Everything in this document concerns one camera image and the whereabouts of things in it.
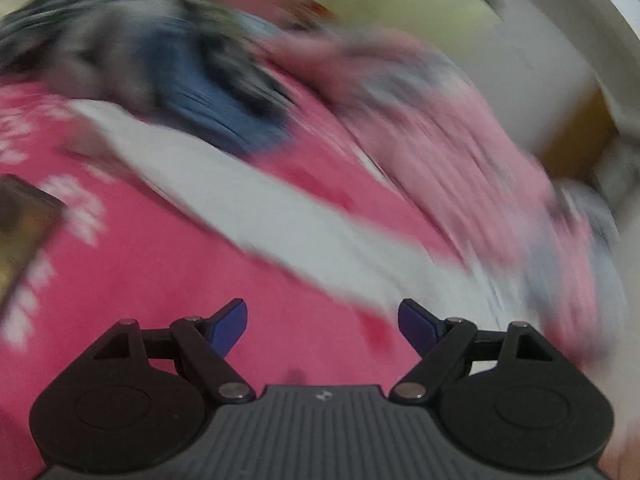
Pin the black smartphone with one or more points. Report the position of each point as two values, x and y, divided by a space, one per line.
25 230

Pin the blue garment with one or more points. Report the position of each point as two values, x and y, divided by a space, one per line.
210 100

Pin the white shirt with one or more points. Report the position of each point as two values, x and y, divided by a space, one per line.
275 220

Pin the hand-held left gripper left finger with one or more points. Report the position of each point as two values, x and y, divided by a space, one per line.
230 325

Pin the grey sweatshirt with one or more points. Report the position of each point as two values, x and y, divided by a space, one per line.
110 50

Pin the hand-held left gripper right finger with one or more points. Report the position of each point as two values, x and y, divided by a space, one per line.
415 325

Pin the brown wooden door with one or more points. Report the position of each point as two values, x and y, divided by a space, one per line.
585 135

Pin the pink grey floral duvet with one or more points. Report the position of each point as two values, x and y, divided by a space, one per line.
450 150

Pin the dark plaid shirt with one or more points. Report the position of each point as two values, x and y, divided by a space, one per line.
50 15

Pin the pink floral bed blanket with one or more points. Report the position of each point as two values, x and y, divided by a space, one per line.
150 270

